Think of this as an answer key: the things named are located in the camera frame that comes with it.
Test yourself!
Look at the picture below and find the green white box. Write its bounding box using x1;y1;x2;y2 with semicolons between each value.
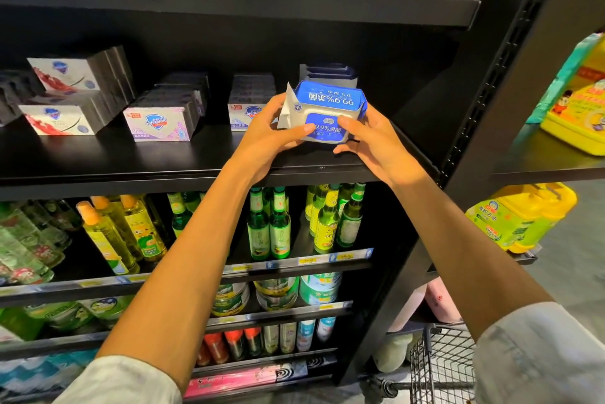
0;304;43;342

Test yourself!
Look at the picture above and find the row of white small bottles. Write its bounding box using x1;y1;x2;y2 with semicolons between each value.
262;316;338;355

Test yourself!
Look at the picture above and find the row of green yellow bottles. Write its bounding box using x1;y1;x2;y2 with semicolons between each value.
76;182;368;276

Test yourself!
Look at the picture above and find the row of white upright packs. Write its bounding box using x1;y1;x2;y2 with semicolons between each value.
299;63;360;90

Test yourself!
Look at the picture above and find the row of white pink soap boxes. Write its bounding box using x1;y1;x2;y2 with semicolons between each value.
123;73;211;143

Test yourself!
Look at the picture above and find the row of white red soap boxes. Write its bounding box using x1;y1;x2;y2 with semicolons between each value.
19;46;136;138

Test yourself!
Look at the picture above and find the person's right forearm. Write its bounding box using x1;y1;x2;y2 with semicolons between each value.
397;172;554;339

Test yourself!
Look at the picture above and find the long pink packet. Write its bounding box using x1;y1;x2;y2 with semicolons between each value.
184;359;311;398

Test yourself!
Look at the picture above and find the black wire shopping cart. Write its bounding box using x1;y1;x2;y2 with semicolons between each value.
364;323;478;404

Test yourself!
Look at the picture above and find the green lidded wipe tub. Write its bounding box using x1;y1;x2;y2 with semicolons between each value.
210;281;251;317
253;276;300;311
299;271;343;306
23;299;96;332

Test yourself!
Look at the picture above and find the single blue label wipe pack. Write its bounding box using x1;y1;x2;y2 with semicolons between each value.
276;80;369;146

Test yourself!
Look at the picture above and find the person's left hand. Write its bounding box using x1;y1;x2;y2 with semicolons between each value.
229;94;318;185

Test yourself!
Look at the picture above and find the row of purple soap boxes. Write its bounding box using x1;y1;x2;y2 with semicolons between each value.
0;68;43;126

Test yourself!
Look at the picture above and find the yellow detergent jug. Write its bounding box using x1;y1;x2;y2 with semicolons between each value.
466;182;578;253

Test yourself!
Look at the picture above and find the cream white pouch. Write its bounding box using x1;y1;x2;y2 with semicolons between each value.
371;333;415;374

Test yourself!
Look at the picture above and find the person's right hand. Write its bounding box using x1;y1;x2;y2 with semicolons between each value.
333;101;427;187

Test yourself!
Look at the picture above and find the black store shelf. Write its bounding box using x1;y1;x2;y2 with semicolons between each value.
0;0;605;404

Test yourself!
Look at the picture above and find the person's left forearm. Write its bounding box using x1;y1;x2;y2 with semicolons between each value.
95;167;270;391

